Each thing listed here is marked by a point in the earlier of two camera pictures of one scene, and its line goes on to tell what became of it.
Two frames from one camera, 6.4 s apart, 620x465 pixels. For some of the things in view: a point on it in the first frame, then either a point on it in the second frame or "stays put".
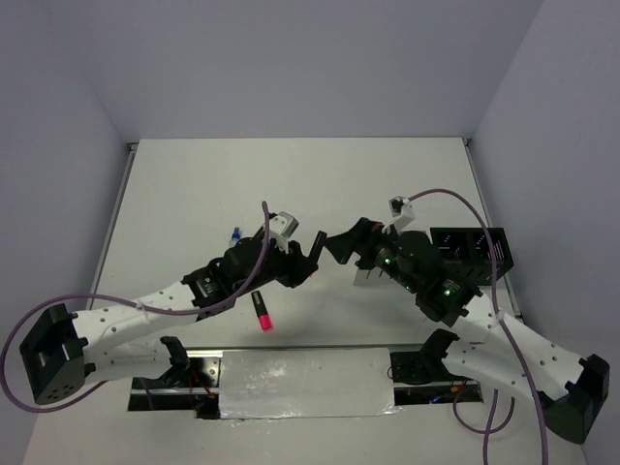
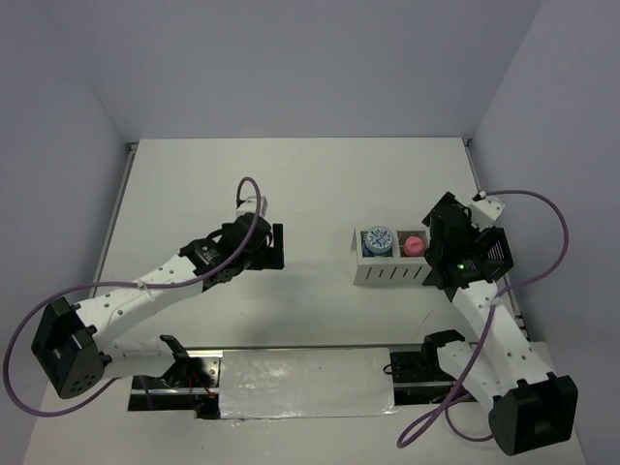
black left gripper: x=296 y=266 to x=270 y=257
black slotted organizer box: x=479 y=255 stays put
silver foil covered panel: x=306 y=383 stays put
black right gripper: x=362 y=237 to x=473 y=240
